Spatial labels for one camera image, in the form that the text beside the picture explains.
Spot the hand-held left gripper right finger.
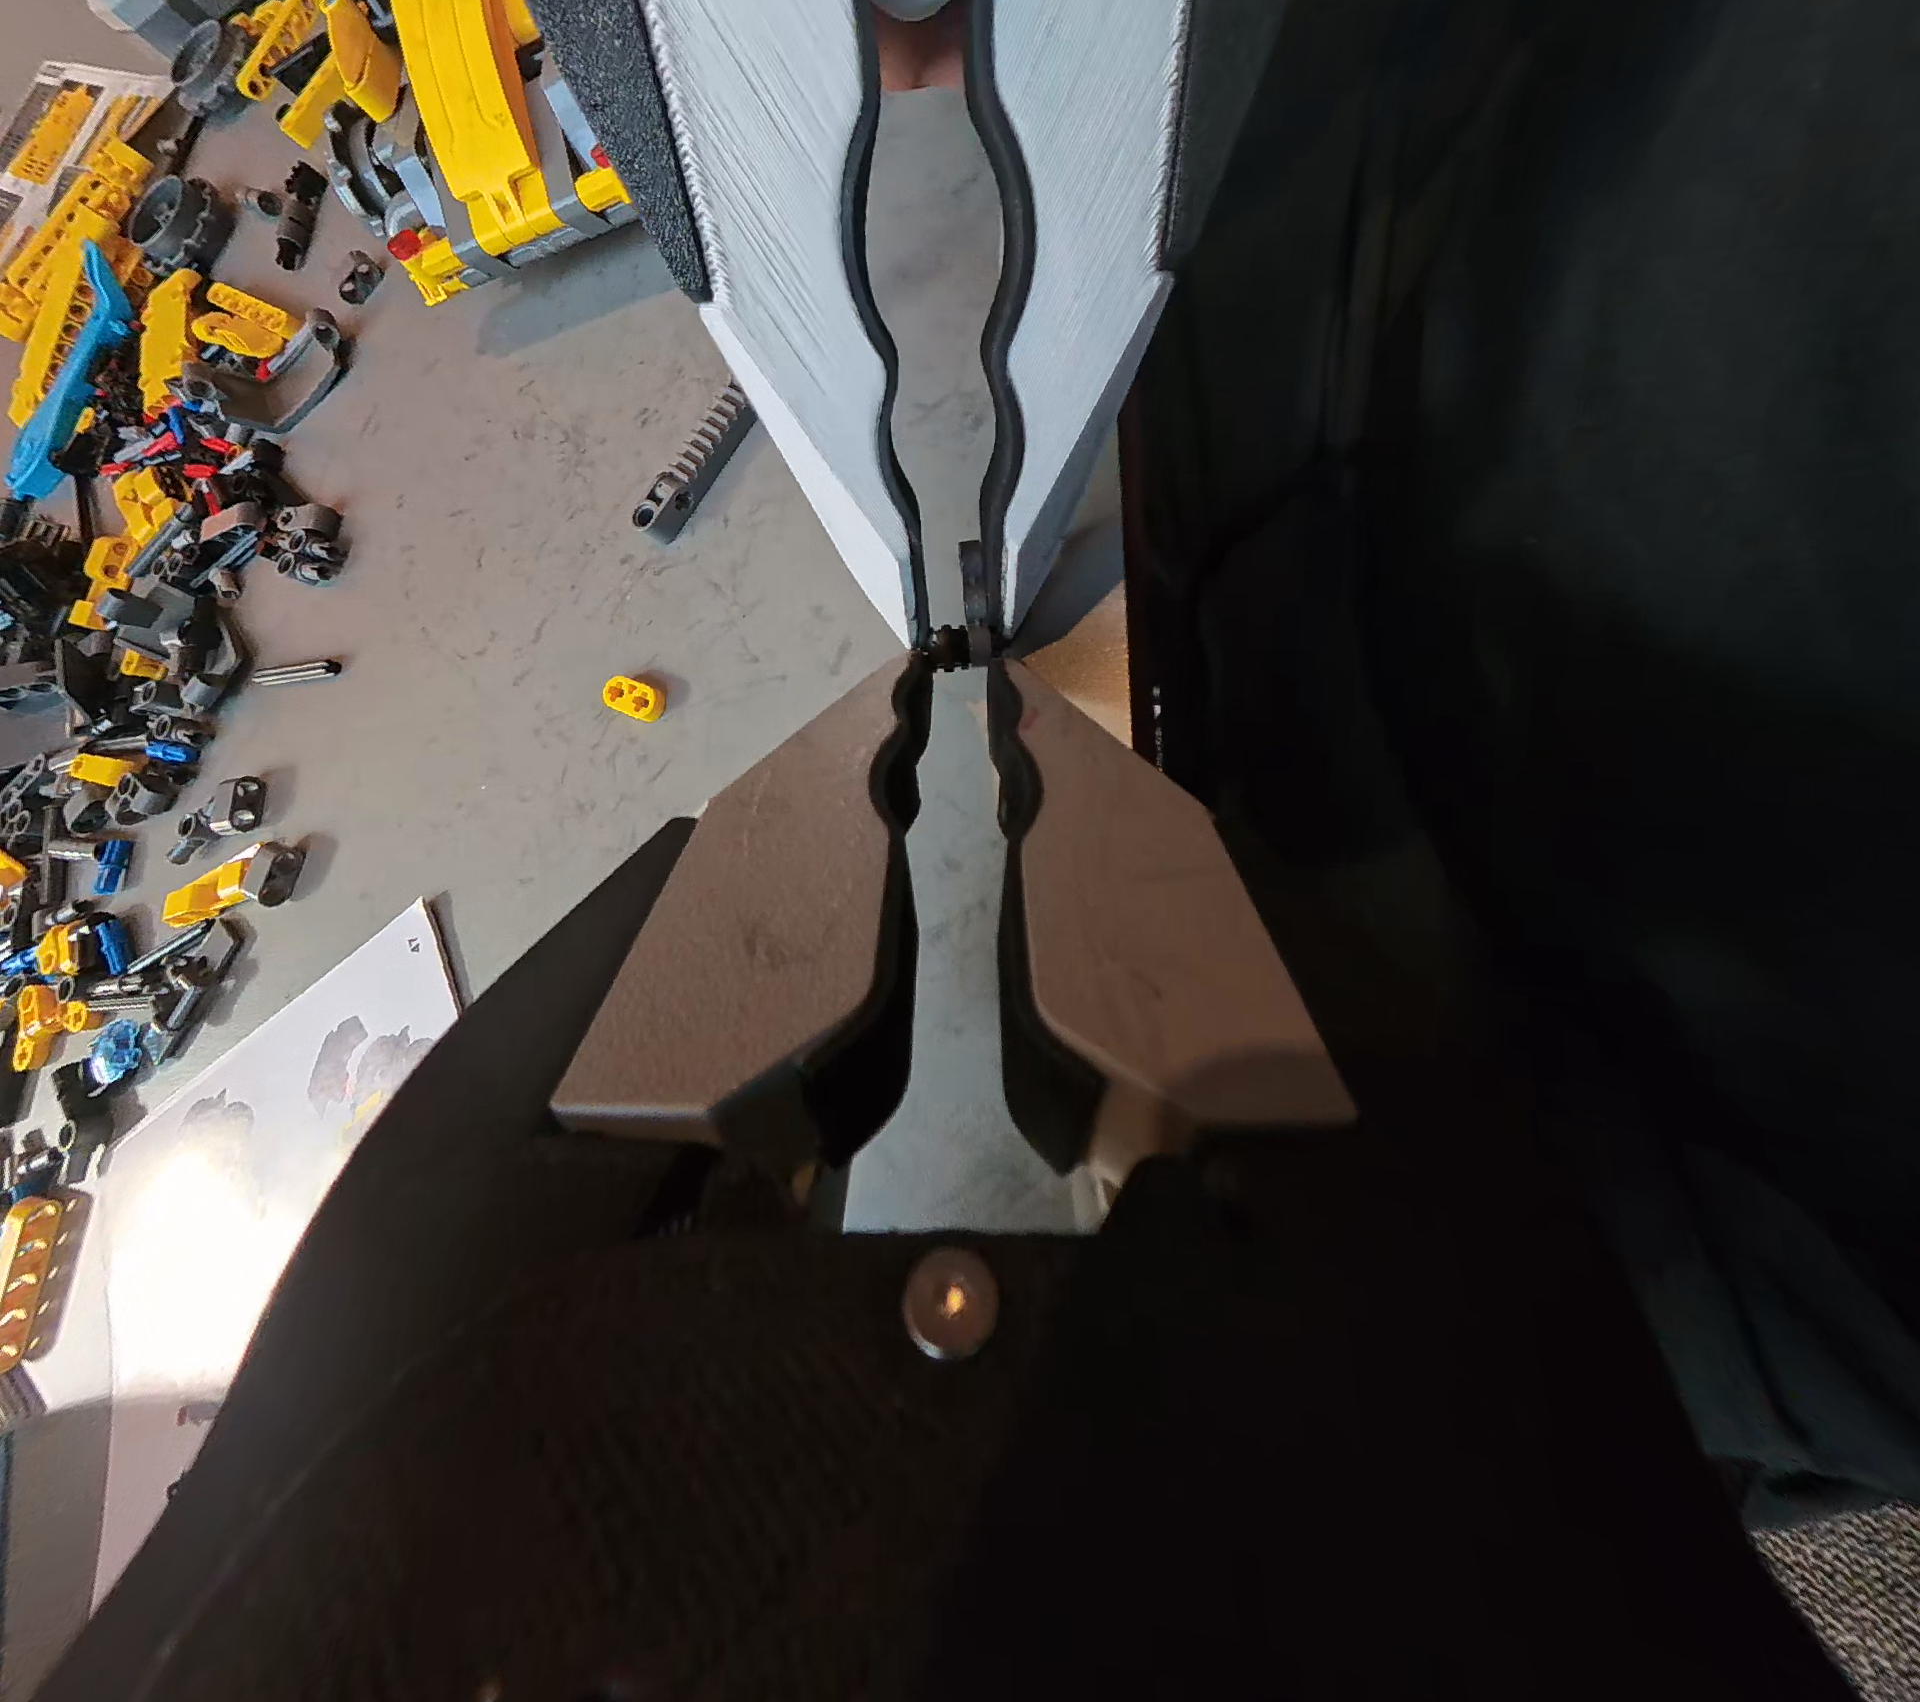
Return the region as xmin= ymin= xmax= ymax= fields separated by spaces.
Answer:
xmin=983 ymin=658 xmax=1361 ymax=1225

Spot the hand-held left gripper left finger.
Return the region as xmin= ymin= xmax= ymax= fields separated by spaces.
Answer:
xmin=547 ymin=654 xmax=921 ymax=1172

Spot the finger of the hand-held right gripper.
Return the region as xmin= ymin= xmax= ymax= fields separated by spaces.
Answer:
xmin=612 ymin=0 xmax=933 ymax=652
xmin=966 ymin=0 xmax=1215 ymax=636

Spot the grey gear rack piece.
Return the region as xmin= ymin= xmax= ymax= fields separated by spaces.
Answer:
xmin=630 ymin=379 xmax=761 ymax=534

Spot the small black connector assembly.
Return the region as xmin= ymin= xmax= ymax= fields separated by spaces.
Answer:
xmin=927 ymin=538 xmax=1001 ymax=676

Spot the grey desk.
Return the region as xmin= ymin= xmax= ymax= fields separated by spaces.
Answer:
xmin=0 ymin=0 xmax=1142 ymax=1702

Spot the person's right hand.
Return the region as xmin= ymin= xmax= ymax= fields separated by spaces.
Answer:
xmin=877 ymin=7 xmax=978 ymax=93

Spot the yellow toy vehicle model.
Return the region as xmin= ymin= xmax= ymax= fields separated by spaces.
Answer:
xmin=241 ymin=0 xmax=640 ymax=311

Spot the building instruction booklet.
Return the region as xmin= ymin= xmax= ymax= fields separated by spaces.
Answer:
xmin=22 ymin=894 xmax=464 ymax=1585

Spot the yellow grey connector piece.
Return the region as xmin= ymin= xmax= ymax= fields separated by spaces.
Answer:
xmin=162 ymin=839 xmax=310 ymax=932

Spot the grey oval connector piece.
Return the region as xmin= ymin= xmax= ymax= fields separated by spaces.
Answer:
xmin=169 ymin=775 xmax=271 ymax=864

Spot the parts list leaflet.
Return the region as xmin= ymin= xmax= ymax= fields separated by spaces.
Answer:
xmin=0 ymin=59 xmax=175 ymax=234

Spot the person's black clothing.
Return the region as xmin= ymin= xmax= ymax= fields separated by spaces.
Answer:
xmin=1116 ymin=0 xmax=1920 ymax=1554

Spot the blue curved panel piece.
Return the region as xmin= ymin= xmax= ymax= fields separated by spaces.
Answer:
xmin=3 ymin=239 xmax=140 ymax=503

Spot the pile of building pieces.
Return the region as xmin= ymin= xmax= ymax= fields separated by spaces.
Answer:
xmin=0 ymin=59 xmax=354 ymax=1375

